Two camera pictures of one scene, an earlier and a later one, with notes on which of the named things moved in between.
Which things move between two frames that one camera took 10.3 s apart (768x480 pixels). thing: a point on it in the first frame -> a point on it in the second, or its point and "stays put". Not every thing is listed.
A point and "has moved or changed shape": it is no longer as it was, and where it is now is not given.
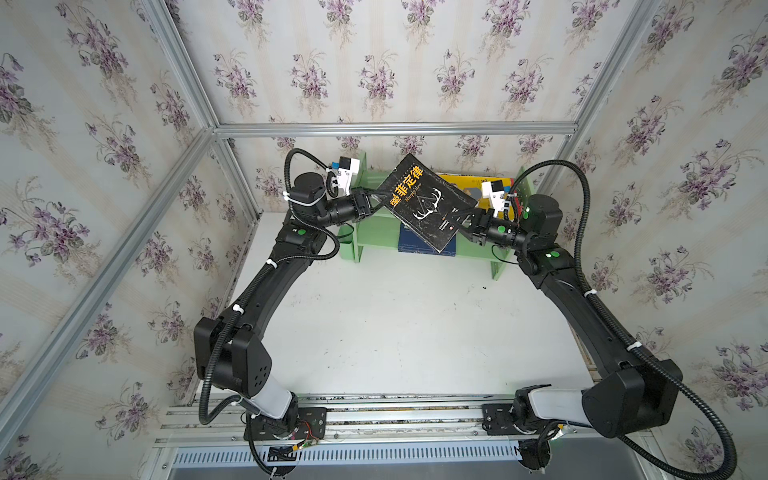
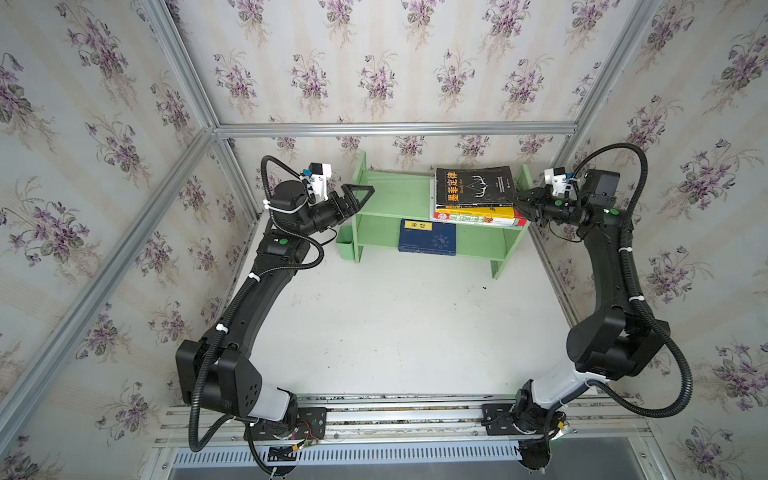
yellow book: [465, 182] has moved or changed shape
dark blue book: [410, 242] stays put
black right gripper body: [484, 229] -> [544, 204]
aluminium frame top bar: [392, 129] stays put
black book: [422, 198] -> [478, 185]
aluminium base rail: [363, 420] stays put
